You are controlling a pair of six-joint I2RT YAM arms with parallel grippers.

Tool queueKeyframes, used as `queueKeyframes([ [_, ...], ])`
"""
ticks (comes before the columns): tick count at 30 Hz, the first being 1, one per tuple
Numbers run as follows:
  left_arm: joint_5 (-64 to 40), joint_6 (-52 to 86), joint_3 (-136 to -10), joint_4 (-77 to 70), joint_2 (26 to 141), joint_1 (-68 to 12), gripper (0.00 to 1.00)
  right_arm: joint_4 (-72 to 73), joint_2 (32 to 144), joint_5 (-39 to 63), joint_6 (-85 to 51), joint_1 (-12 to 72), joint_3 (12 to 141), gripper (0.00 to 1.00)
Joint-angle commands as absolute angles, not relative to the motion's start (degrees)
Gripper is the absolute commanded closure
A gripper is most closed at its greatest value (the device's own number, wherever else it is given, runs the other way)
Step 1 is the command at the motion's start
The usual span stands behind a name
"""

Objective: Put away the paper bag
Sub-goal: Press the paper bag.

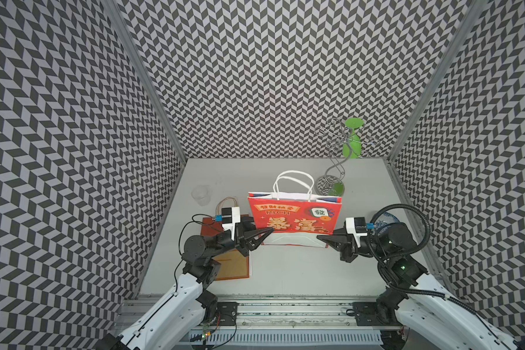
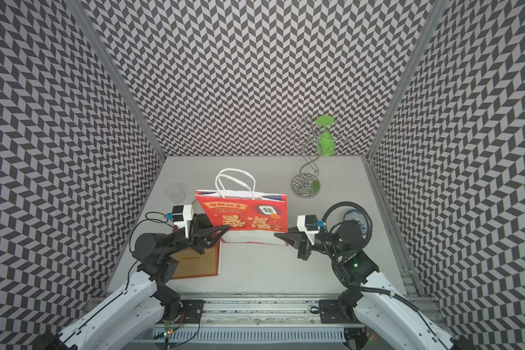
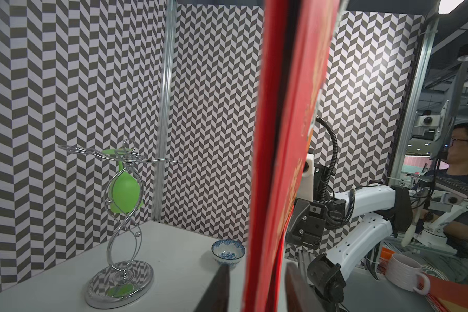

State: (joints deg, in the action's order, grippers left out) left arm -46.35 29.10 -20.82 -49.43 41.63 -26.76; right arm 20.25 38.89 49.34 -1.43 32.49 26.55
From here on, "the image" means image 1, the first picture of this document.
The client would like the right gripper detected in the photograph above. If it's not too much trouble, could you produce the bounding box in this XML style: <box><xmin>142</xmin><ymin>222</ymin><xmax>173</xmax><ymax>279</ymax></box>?
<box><xmin>316</xmin><ymin>220</ymin><xmax>393</xmax><ymax>263</ymax></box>

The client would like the red printed paper bag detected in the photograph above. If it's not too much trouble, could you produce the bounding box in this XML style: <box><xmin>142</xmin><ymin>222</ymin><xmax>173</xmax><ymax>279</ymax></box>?
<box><xmin>248</xmin><ymin>170</ymin><xmax>342</xmax><ymax>248</ymax></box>

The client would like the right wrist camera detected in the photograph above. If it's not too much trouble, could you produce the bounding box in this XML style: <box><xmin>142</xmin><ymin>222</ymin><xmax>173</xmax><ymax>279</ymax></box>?
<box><xmin>344</xmin><ymin>217</ymin><xmax>375</xmax><ymax>248</ymax></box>

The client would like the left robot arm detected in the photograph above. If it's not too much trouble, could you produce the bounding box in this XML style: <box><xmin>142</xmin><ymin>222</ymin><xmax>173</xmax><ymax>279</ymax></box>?
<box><xmin>93</xmin><ymin>214</ymin><xmax>274</xmax><ymax>349</ymax></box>

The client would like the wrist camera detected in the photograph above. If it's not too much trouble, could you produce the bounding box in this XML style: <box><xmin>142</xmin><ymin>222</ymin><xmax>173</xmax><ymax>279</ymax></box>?
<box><xmin>344</xmin><ymin>217</ymin><xmax>375</xmax><ymax>248</ymax></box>
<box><xmin>216</xmin><ymin>206</ymin><xmax>241</xmax><ymax>244</ymax></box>

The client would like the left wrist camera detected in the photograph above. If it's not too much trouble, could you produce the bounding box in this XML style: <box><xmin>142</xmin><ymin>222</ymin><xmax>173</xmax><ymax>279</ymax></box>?
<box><xmin>216</xmin><ymin>206</ymin><xmax>241</xmax><ymax>244</ymax></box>

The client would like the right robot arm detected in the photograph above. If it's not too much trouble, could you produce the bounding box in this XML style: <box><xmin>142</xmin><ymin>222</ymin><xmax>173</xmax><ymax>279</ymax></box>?
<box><xmin>318</xmin><ymin>204</ymin><xmax>525</xmax><ymax>349</ymax></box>

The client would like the green wire rack stand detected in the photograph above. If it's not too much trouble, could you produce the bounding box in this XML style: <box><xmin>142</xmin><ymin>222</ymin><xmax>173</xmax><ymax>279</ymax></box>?
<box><xmin>316</xmin><ymin>117</ymin><xmax>379</xmax><ymax>197</ymax></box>

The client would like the plain red paper bag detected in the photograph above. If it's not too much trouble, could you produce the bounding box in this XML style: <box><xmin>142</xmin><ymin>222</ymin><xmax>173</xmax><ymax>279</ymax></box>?
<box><xmin>201</xmin><ymin>197</ymin><xmax>251</xmax><ymax>281</ymax></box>

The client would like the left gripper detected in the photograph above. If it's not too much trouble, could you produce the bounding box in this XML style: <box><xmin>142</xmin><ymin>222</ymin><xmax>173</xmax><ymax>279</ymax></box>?
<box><xmin>209</xmin><ymin>214</ymin><xmax>273</xmax><ymax>258</ymax></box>

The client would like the blue white ceramic dish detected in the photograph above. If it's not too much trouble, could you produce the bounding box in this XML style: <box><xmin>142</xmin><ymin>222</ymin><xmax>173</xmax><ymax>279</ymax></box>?
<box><xmin>374</xmin><ymin>212</ymin><xmax>400</xmax><ymax>232</ymax></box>

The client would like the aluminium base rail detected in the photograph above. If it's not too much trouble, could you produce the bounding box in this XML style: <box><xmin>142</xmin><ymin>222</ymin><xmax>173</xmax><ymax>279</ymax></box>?
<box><xmin>113</xmin><ymin>295</ymin><xmax>487</xmax><ymax>350</ymax></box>

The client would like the clear plastic cup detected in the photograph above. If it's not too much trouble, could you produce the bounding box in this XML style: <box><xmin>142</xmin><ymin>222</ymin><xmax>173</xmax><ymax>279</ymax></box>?
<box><xmin>191</xmin><ymin>185</ymin><xmax>211</xmax><ymax>207</ymax></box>

